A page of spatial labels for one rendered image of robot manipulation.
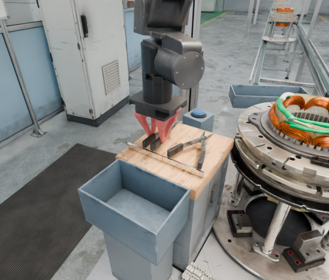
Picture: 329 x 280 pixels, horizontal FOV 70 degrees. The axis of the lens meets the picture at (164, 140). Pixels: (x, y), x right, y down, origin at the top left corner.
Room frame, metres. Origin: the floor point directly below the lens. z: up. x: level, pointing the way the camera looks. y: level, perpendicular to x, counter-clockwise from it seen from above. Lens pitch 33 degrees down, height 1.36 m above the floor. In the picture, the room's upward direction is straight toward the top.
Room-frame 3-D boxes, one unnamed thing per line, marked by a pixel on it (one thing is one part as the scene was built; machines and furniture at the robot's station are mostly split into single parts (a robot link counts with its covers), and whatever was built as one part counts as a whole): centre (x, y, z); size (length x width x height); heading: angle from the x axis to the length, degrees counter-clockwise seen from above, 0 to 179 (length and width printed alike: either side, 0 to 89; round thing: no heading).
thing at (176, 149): (0.39, -0.02, 1.09); 0.04 x 0.01 x 0.02; 132
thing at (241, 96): (0.77, -0.36, 0.92); 0.25 x 0.11 x 0.28; 85
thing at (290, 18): (3.24, -1.45, 0.94); 0.39 x 0.39 x 0.30
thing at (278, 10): (3.24, -1.45, 1.05); 0.22 x 0.22 x 0.20
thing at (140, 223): (0.30, 0.05, 0.92); 0.17 x 0.11 x 0.28; 57
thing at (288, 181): (0.34, -0.24, 1.06); 0.09 x 0.04 x 0.01; 63
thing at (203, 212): (0.43, -0.03, 0.91); 0.19 x 0.19 x 0.26; 57
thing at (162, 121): (0.43, 0.01, 1.13); 0.07 x 0.07 x 0.09; 58
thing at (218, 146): (0.43, -0.03, 1.05); 0.20 x 0.19 x 0.02; 147
